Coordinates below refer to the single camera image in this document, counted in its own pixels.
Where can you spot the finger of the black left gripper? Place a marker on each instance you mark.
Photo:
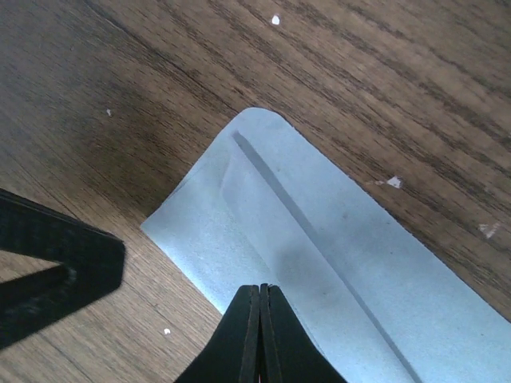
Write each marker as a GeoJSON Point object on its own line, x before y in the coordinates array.
{"type": "Point", "coordinates": [232, 353]}
{"type": "Point", "coordinates": [89, 265]}

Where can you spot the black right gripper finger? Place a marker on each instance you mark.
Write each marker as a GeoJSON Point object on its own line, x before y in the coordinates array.
{"type": "Point", "coordinates": [287, 352]}

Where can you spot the light blue cloth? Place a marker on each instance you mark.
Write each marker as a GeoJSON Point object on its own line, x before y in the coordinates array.
{"type": "Point", "coordinates": [263, 205]}

